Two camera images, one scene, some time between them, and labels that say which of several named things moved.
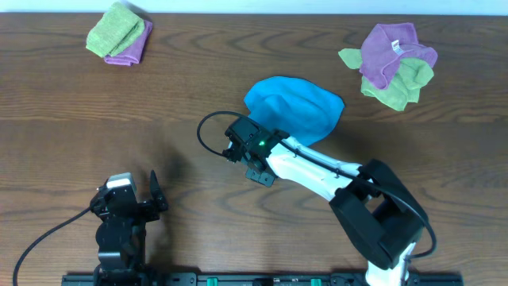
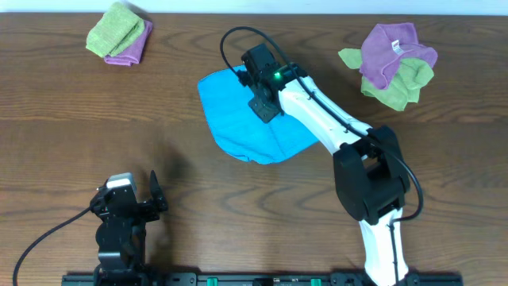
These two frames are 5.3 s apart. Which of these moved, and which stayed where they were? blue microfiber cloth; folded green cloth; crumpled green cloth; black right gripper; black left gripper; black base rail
Moved: black right gripper; blue microfiber cloth
Stayed: crumpled green cloth; black left gripper; black base rail; folded green cloth
